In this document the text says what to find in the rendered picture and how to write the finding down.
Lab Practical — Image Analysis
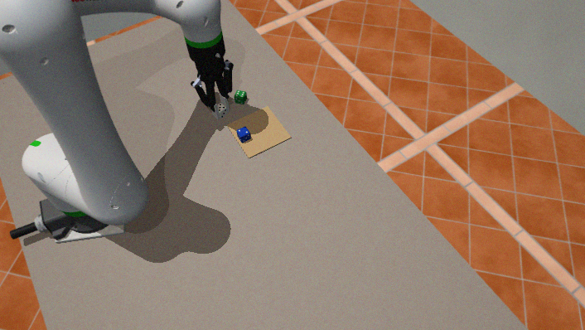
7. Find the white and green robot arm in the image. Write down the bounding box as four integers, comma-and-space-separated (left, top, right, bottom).
0, 0, 225, 240

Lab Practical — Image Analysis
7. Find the tan square mat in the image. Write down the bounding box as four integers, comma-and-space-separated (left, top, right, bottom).
227, 106, 292, 159

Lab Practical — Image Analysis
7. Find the white die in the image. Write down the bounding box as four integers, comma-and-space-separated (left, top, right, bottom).
217, 103, 228, 119

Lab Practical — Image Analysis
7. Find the green die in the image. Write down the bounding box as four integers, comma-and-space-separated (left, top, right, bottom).
234, 90, 247, 104

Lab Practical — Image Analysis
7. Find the blue die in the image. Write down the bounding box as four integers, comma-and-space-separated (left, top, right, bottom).
236, 126, 251, 143

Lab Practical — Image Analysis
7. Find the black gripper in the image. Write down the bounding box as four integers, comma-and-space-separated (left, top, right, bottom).
191, 57, 234, 120

